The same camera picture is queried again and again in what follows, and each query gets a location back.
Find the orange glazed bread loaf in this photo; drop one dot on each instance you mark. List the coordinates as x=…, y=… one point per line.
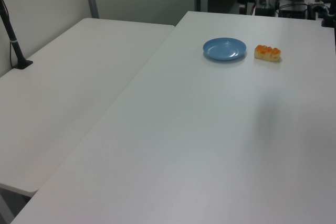
x=267, y=53

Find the blue round plate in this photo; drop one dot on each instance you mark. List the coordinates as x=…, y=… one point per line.
x=223, y=51

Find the black electronics box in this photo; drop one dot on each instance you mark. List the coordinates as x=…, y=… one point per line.
x=292, y=11

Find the black camera stand pole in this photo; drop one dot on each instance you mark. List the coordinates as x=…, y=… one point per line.
x=13, y=43

